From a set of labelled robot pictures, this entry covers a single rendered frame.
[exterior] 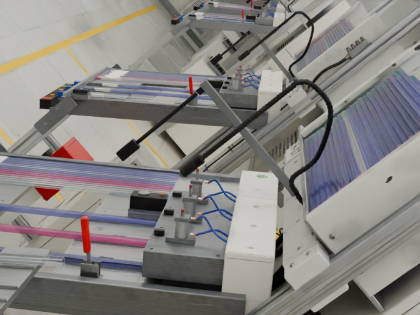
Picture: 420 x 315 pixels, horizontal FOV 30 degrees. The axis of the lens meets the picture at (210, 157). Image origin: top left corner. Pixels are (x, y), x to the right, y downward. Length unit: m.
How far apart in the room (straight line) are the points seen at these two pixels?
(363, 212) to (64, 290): 0.49
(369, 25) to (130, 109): 0.84
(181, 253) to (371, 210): 0.32
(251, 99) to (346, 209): 1.52
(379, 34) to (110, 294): 1.57
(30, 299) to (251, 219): 0.41
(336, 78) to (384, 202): 1.44
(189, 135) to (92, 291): 4.79
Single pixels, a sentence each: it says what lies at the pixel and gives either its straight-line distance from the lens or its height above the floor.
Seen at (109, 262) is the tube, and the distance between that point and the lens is 1.37.
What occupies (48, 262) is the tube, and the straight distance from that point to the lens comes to 1.14.
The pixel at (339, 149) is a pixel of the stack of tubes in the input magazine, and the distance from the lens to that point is 1.46.
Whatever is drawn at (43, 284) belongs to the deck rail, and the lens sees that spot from 1.31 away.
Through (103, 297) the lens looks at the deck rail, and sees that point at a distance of 1.30.
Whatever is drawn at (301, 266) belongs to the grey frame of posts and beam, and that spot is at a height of 1.34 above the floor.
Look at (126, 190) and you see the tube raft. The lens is 1.75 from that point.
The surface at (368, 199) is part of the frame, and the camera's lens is 1.19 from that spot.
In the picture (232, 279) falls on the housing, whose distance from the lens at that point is 1.27.
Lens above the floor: 1.61
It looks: 14 degrees down
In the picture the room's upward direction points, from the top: 52 degrees clockwise
